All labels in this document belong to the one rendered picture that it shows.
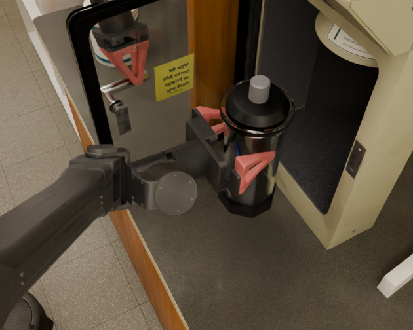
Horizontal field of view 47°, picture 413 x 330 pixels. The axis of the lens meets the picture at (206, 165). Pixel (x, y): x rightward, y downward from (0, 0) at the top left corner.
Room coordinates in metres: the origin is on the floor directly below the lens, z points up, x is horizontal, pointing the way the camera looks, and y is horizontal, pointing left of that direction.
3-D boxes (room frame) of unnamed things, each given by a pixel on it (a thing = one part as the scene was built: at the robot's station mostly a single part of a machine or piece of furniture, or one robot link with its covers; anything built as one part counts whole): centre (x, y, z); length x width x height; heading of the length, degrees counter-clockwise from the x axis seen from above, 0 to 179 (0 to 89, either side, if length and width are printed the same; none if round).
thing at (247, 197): (0.49, -0.07, 1.17); 0.11 x 0.11 x 0.21
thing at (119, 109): (0.54, 0.14, 1.18); 0.02 x 0.02 x 0.06; 33
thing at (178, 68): (0.62, 0.06, 1.19); 0.30 x 0.01 x 0.40; 123
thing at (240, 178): (0.44, -0.05, 1.21); 0.09 x 0.07 x 0.07; 119
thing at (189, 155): (0.43, 0.02, 1.21); 0.10 x 0.07 x 0.07; 29
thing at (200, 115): (0.50, -0.02, 1.21); 0.09 x 0.07 x 0.07; 119
